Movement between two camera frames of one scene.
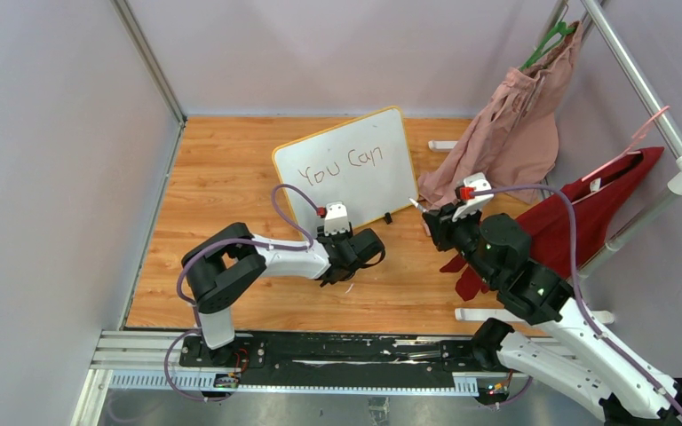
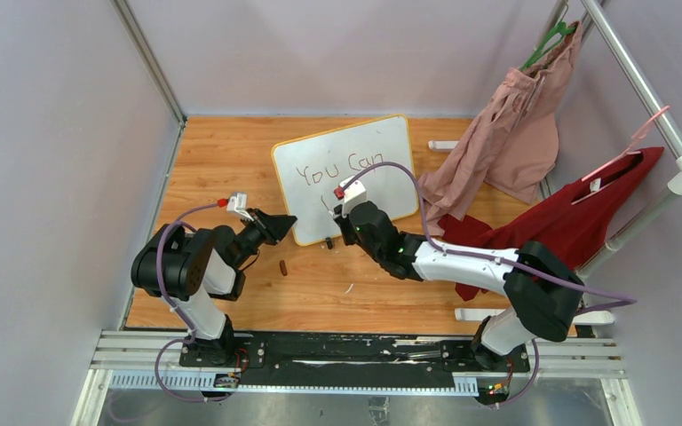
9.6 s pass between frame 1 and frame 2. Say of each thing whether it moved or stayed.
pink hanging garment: stayed
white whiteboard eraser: stayed
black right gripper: moved
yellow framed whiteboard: stayed
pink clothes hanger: stayed
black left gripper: moved
